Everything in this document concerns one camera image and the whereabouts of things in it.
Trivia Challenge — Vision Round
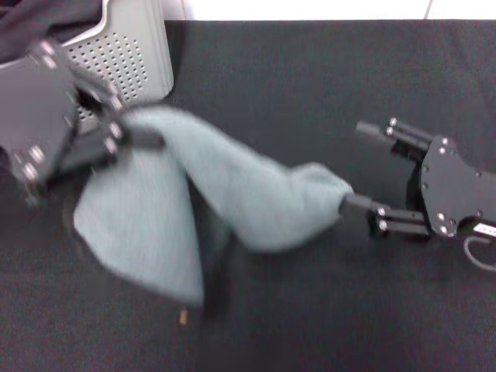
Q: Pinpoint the dark cloth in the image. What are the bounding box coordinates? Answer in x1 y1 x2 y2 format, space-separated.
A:
0 0 106 65

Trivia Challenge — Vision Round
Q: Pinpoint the grey perforated storage box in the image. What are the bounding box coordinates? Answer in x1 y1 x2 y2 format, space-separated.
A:
0 0 175 137

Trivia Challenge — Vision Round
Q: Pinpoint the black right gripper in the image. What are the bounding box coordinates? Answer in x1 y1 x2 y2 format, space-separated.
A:
339 117 496 243

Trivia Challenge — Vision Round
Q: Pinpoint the black tablecloth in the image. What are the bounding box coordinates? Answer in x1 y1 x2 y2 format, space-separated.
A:
0 19 496 372

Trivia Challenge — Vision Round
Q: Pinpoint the grey right gripper cable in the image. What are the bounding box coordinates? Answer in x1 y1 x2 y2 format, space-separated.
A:
462 236 496 273

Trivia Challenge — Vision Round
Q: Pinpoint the grey-blue towel with black hem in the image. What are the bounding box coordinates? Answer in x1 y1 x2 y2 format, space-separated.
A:
71 107 356 319

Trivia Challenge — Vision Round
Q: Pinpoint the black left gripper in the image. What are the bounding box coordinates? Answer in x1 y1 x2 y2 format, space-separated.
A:
0 37 164 205

